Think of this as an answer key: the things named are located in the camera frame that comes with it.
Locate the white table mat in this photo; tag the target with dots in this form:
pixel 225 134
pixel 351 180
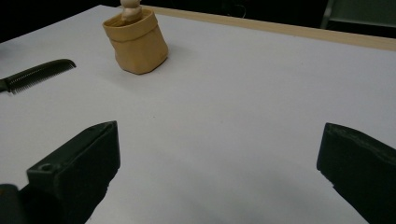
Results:
pixel 224 99

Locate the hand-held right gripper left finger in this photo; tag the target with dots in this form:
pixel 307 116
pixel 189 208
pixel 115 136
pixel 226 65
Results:
pixel 84 161

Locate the grey metal stand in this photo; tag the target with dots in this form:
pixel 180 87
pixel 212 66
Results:
pixel 358 14

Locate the dark brown comb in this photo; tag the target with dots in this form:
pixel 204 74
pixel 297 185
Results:
pixel 34 75

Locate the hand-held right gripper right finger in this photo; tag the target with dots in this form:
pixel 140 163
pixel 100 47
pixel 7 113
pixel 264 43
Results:
pixel 361 165

